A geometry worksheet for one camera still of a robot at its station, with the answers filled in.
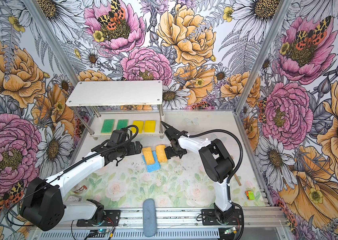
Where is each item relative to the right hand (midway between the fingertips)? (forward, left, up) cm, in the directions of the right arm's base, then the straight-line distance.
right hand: (175, 158), depth 94 cm
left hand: (-1, +23, +10) cm, 25 cm away
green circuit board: (-37, +38, -3) cm, 53 cm away
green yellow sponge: (+24, +36, +6) cm, 44 cm away
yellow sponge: (+22, +17, +6) cm, 28 cm away
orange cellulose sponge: (0, +16, +4) cm, 16 cm away
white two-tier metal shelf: (+48, +57, +1) cm, 74 cm away
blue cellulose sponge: (-6, +12, +1) cm, 13 cm away
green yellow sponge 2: (+20, +44, +8) cm, 49 cm away
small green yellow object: (-23, -38, 0) cm, 45 cm away
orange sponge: (+2, +9, +2) cm, 9 cm away
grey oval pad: (-32, +13, +2) cm, 35 cm away
